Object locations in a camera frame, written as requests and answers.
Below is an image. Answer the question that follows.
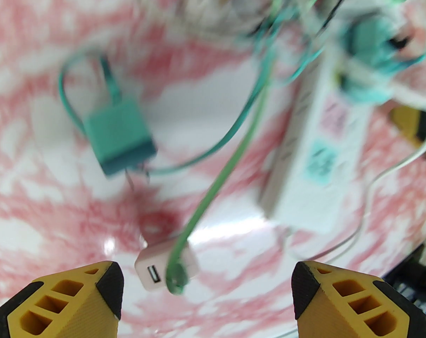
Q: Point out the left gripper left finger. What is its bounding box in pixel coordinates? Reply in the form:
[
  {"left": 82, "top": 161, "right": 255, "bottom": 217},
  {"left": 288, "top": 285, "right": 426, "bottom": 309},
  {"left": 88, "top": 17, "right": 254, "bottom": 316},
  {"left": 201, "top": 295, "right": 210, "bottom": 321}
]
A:
[{"left": 0, "top": 260, "right": 125, "bottom": 338}]

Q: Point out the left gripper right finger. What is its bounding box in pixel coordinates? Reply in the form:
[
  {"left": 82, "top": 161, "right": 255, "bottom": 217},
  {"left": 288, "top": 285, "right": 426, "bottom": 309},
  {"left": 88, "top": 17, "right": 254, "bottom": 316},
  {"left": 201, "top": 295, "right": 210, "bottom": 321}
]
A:
[{"left": 291, "top": 261, "right": 426, "bottom": 338}]

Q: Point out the white power strip cord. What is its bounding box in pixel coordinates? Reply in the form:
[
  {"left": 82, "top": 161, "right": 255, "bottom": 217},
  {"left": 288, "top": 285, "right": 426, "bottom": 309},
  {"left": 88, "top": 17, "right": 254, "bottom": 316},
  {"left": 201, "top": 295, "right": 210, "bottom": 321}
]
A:
[{"left": 276, "top": 97, "right": 426, "bottom": 263}]

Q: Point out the pink plug adapter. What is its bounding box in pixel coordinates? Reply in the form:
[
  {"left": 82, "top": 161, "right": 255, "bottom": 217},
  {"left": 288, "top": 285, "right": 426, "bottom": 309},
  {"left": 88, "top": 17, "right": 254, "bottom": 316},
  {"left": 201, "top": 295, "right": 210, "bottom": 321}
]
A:
[{"left": 135, "top": 240, "right": 201, "bottom": 292}]

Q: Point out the teal plug adapter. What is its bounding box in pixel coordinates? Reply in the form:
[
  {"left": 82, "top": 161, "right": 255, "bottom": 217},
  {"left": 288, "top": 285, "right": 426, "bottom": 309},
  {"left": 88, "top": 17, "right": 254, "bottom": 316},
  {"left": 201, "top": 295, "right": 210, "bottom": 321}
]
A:
[{"left": 340, "top": 16, "right": 407, "bottom": 70}]

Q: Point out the white power strip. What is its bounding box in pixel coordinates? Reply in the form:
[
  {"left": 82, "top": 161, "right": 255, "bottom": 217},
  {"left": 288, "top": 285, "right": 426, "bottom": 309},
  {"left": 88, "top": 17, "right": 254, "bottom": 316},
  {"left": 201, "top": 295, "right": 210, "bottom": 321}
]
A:
[{"left": 259, "top": 41, "right": 375, "bottom": 233}]

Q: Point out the teal plug with teal cable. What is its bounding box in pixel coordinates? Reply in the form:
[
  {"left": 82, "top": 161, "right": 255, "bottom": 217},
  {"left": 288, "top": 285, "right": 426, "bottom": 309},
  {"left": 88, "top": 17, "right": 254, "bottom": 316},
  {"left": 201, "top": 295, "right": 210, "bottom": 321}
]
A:
[{"left": 83, "top": 99, "right": 158, "bottom": 191}]

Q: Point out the green thin cable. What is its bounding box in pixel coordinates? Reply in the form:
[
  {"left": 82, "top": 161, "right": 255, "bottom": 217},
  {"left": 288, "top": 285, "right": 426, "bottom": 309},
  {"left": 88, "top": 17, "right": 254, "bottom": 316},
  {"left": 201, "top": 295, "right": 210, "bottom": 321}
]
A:
[{"left": 165, "top": 0, "right": 333, "bottom": 295}]

